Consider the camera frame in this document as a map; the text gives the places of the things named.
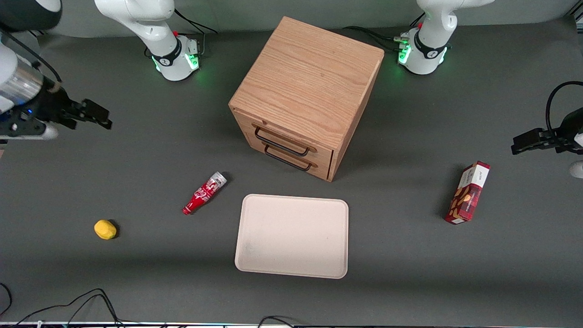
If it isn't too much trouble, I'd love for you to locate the beige plastic tray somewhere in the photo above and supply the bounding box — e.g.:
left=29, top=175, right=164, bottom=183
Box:
left=234, top=194, right=350, bottom=280

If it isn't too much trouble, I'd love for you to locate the black left base cable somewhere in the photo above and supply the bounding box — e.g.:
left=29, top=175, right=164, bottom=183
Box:
left=342, top=13, right=426, bottom=53

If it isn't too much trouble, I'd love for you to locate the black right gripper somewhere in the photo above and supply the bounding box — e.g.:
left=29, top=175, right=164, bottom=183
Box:
left=26, top=82, right=113, bottom=131

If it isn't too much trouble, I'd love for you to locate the yellow lemon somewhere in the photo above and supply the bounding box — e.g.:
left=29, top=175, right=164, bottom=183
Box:
left=94, top=220, right=118, bottom=241

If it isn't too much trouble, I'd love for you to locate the red cookie box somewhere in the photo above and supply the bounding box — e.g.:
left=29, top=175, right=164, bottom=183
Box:
left=445, top=161, right=491, bottom=225

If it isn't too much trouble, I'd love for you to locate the red coke bottle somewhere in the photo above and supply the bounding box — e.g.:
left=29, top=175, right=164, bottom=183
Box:
left=182, top=171, right=228, bottom=216

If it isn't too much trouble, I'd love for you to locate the black base cable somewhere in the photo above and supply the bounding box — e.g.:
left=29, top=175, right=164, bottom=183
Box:
left=342, top=13, right=426, bottom=53
left=174, top=8, right=219, bottom=57

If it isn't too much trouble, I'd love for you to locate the black table edge cable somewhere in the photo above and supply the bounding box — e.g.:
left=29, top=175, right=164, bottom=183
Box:
left=13, top=288, right=124, bottom=328
left=257, top=315, right=297, bottom=328
left=0, top=282, right=13, bottom=317

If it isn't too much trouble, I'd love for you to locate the black right base cable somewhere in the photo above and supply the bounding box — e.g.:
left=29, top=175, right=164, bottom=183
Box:
left=174, top=8, right=219, bottom=57

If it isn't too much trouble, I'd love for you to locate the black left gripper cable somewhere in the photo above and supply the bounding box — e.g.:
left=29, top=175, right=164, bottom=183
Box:
left=545, top=81, right=583, bottom=138

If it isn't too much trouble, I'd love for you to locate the wooden drawer front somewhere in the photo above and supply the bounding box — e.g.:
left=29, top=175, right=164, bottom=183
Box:
left=244, top=131, right=334, bottom=182
left=232, top=108, right=336, bottom=161

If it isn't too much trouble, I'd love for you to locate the black metal drawer handle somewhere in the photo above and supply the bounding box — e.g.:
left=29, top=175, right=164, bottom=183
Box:
left=254, top=126, right=311, bottom=158
left=264, top=145, right=314, bottom=172

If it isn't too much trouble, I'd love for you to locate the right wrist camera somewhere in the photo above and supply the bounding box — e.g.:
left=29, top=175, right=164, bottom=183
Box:
left=0, top=108, right=60, bottom=140

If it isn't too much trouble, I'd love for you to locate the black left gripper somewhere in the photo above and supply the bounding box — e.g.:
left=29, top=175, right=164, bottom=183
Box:
left=511, top=108, right=583, bottom=156

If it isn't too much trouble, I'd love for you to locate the wooden drawer cabinet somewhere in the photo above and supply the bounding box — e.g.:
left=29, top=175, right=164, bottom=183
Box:
left=229, top=16, right=385, bottom=183

